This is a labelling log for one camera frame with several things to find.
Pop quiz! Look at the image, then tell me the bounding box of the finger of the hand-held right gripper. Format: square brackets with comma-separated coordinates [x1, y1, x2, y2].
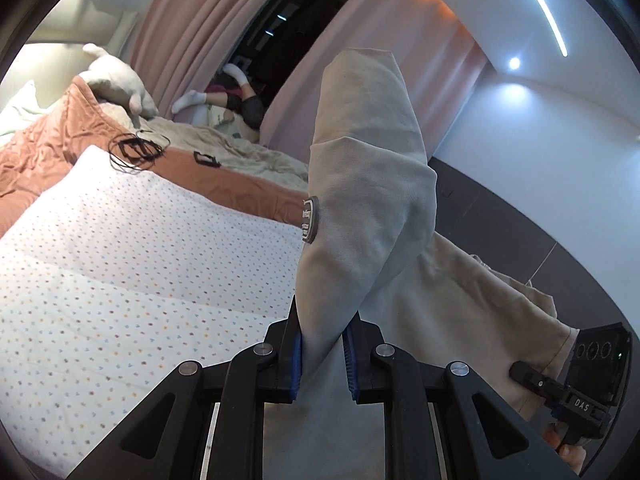
[509, 361, 568, 401]

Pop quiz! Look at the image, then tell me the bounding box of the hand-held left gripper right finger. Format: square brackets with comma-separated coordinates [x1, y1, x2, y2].
[342, 312, 578, 480]

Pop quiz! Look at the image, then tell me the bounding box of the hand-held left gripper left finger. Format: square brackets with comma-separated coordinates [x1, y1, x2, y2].
[65, 300, 306, 480]

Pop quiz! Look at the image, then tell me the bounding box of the large beige garment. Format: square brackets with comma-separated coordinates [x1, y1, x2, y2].
[262, 47, 581, 480]

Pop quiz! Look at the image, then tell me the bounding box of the person's right hand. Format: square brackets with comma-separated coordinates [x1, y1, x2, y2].
[542, 422, 588, 476]

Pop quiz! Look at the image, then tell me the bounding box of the white dotted quilt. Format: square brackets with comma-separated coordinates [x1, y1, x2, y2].
[0, 145, 308, 478]

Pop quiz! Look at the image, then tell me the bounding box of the crumpled beige blanket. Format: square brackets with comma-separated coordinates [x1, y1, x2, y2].
[100, 100, 311, 186]

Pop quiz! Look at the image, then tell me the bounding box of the patterned pillow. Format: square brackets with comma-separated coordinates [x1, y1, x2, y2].
[207, 105, 261, 143]

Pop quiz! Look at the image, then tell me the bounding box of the pink curtain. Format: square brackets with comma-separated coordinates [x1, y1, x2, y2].
[260, 0, 491, 161]
[127, 0, 306, 123]

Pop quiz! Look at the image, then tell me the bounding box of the white plush toy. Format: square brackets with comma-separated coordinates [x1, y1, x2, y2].
[80, 42, 160, 120]

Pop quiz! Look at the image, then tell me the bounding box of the dark window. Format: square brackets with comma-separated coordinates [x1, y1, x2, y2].
[217, 0, 378, 111]

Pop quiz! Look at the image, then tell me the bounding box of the orange-brown blanket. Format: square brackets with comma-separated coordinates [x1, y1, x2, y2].
[0, 76, 311, 238]

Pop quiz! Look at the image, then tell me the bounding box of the ceiling light strip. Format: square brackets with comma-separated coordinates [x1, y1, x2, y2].
[510, 0, 568, 57]

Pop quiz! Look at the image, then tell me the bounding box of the white pillow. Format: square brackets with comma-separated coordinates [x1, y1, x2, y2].
[0, 80, 43, 136]

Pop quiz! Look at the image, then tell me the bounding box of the cream padded headboard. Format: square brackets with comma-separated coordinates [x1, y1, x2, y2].
[25, 0, 138, 58]

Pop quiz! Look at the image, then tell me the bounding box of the black cable bundle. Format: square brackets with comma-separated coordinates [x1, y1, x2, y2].
[107, 130, 171, 173]

